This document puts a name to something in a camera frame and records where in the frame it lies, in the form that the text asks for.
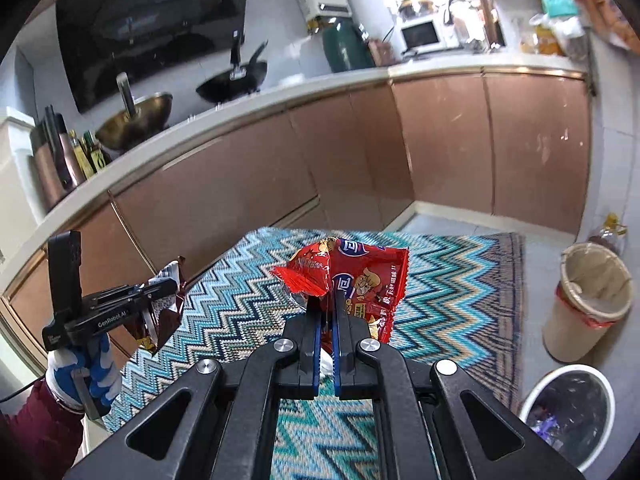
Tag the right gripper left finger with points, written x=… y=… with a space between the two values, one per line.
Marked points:
x=300 y=378

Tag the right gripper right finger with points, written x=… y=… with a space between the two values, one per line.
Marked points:
x=356 y=356

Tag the brown silver foil wrapper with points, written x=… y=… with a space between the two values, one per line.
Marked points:
x=153 y=327

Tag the red snack bag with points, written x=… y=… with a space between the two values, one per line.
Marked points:
x=372 y=278

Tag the maroon left sleeve forearm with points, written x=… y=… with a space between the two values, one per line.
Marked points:
x=40 y=441

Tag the beige trash bin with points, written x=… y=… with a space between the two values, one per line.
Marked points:
x=595 y=292

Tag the brown kitchen cabinets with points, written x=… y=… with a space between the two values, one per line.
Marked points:
x=505 y=147

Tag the left blue white gloved hand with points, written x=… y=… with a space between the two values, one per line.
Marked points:
x=95 y=362

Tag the zigzag patterned mat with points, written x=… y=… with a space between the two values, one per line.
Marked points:
x=464 y=301

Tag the knife block with knives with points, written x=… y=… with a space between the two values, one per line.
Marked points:
x=57 y=166

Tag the brass wok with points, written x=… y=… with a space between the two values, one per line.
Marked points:
x=137 y=121

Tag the white rimmed black-lined bin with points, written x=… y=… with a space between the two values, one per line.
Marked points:
x=573 y=410

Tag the black frying pan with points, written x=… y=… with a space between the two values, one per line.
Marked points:
x=242 y=79

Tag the dark green appliance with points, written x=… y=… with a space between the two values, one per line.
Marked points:
x=345 y=48

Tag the yellow oil bottle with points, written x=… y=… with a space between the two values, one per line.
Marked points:
x=610 y=234

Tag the white microwave oven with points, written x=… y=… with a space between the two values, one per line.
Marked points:
x=428 y=34

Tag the orange patterned hanging cloth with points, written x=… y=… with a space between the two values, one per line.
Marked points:
x=609 y=24

